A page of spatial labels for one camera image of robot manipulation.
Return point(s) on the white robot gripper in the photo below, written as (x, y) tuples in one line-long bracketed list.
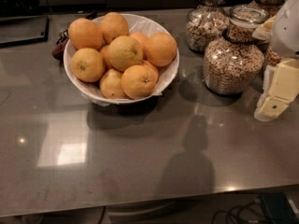
[(287, 32)]

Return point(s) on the small hidden back orange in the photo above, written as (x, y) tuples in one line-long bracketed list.
[(140, 37)]

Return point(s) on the white bowl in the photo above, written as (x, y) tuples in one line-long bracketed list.
[(92, 92)]

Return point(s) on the hidden middle left orange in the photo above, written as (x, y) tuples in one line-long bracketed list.
[(103, 51)]

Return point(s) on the right glass cereal jar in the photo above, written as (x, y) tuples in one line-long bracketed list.
[(271, 58)]

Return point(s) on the glass cereal jar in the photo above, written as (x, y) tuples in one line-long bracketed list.
[(271, 58), (232, 61)]

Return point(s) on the front glass cereal jar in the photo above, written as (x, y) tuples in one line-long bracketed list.
[(232, 61)]

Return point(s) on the back left glass jar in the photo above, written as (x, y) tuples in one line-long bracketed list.
[(205, 23)]

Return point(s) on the blue box under table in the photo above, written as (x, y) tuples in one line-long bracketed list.
[(278, 209)]

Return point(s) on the keys with dark fob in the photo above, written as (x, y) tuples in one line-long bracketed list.
[(58, 52)]

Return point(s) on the dark tray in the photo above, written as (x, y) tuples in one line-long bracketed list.
[(24, 30)]

